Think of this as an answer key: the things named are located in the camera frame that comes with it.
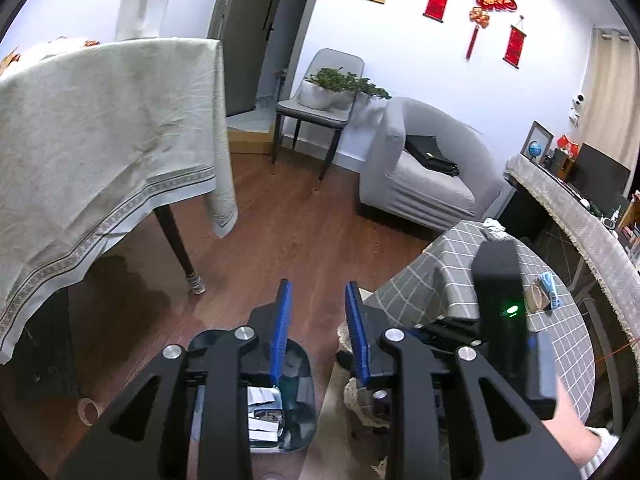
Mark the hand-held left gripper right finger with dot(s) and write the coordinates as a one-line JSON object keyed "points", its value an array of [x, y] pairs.
{"points": [[357, 330]]}

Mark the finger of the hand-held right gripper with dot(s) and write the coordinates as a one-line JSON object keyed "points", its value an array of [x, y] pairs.
{"points": [[450, 332]]}

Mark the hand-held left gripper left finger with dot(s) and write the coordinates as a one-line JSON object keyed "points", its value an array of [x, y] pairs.
{"points": [[280, 330]]}

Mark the dark teal trash bin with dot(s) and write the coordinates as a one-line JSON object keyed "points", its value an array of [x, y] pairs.
{"points": [[300, 400]]}

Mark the person's right forearm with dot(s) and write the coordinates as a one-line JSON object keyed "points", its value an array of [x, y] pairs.
{"points": [[600, 452]]}

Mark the person's right hand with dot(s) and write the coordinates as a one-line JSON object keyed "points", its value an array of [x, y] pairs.
{"points": [[570, 425]]}

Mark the round table grey checked tablecloth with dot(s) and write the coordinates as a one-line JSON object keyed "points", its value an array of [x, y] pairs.
{"points": [[425, 270]]}

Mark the counter with beige cloth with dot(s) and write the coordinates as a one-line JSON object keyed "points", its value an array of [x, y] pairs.
{"points": [[575, 210]]}

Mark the cream rug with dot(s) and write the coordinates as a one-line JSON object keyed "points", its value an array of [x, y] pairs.
{"points": [[335, 440]]}

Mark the grey armchair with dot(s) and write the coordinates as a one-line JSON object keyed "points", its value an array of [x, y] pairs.
{"points": [[430, 195]]}

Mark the dark wooden table leg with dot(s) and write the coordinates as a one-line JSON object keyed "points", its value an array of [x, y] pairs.
{"points": [[177, 245]]}

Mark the brown wooden box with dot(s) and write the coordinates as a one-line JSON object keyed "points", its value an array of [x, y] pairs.
{"points": [[562, 162]]}

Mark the small blue globe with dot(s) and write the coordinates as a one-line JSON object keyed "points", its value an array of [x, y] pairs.
{"points": [[534, 149]]}

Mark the black bag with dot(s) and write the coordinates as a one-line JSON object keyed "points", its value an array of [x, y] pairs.
{"points": [[430, 156]]}

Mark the black monitor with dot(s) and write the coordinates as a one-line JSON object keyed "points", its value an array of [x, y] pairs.
{"points": [[600, 175]]}

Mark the small red flags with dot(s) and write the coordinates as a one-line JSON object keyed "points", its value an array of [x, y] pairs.
{"points": [[569, 143]]}

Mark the flat cardboard box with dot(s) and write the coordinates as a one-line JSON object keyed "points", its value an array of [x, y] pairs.
{"points": [[250, 141]]}

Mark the brown tape roll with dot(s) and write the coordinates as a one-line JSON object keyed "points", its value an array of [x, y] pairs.
{"points": [[89, 411]]}

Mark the beige curtain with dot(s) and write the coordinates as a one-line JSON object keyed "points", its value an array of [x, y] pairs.
{"points": [[610, 90]]}

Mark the potted green plant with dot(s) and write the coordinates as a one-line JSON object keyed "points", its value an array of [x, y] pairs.
{"points": [[340, 82]]}

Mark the table with beige tablecloth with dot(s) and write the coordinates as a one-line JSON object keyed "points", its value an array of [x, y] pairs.
{"points": [[100, 135]]}

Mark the grey dining chair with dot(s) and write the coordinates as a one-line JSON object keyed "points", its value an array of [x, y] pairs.
{"points": [[332, 60]]}

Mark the grey door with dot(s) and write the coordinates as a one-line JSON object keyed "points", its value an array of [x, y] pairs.
{"points": [[250, 35]]}

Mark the white pitcher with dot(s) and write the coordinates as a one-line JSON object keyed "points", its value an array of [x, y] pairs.
{"points": [[132, 15]]}

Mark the picture frame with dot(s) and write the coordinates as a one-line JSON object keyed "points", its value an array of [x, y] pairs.
{"points": [[545, 135]]}

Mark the white security camera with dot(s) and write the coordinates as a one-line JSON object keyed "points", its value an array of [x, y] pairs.
{"points": [[579, 105]]}

